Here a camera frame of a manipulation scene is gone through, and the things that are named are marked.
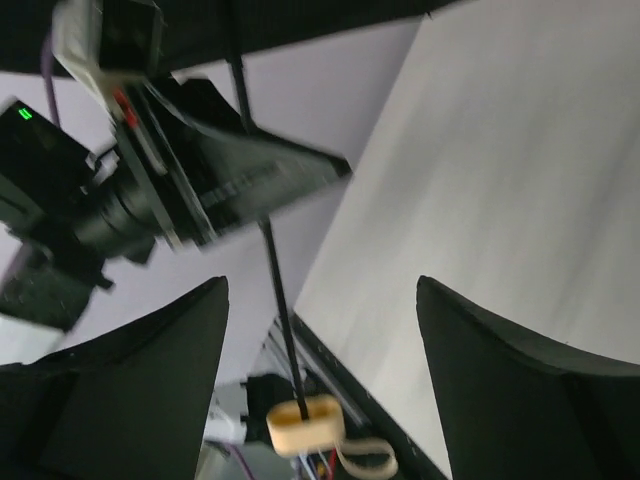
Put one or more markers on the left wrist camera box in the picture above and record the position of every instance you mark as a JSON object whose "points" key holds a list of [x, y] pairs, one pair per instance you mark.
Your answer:
{"points": [[107, 45]]}

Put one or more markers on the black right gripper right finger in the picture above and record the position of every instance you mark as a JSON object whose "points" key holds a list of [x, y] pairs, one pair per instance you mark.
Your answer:
{"points": [[514, 404]]}

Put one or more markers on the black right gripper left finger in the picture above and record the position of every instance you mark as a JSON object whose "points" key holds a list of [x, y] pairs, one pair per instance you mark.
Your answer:
{"points": [[129, 404]]}

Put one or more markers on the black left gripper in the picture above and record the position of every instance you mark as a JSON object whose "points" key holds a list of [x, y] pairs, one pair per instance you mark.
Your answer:
{"points": [[198, 183]]}

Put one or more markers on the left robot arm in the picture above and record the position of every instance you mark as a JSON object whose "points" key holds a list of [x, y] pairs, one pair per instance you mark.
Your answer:
{"points": [[70, 218]]}

